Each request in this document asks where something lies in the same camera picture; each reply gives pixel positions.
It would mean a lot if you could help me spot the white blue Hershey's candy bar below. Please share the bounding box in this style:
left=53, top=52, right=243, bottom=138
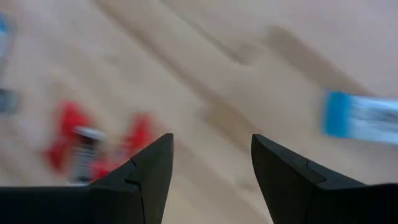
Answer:
left=322, top=91, right=398, bottom=146
left=0, top=12, right=13, bottom=66

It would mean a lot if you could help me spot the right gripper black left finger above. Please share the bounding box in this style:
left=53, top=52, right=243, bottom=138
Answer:
left=0, top=133, right=174, bottom=224

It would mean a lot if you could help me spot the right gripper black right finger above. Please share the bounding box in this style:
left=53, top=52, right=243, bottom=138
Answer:
left=251, top=133, right=398, bottom=224

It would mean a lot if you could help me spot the red KitKat candy bar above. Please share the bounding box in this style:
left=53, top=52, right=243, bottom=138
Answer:
left=88, top=112, right=158, bottom=183
left=42, top=100, right=94, bottom=175

